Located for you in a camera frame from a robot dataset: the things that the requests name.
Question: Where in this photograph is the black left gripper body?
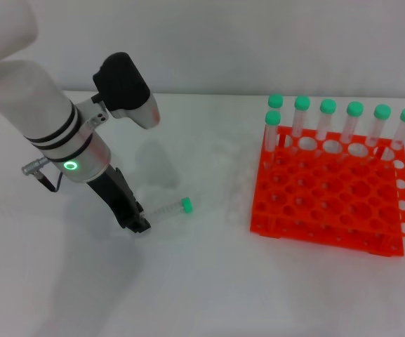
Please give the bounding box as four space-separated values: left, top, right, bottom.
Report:
86 167 138 219

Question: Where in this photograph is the black and white wrist camera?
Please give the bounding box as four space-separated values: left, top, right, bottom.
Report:
92 52 161 130

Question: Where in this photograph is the orange test tube rack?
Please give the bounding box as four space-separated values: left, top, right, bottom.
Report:
249 124 405 258

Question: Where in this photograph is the clear test tube green cap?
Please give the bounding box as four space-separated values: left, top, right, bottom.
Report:
263 110 282 171
387 107 405 166
364 104 392 164
142 197 194 223
267 93 285 145
291 95 312 155
314 98 338 159
338 101 364 163

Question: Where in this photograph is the silver camera mount bracket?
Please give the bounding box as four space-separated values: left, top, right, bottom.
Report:
74 97 109 136

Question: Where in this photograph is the metal plug with black cable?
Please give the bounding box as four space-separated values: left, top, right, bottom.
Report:
20 157 65 194

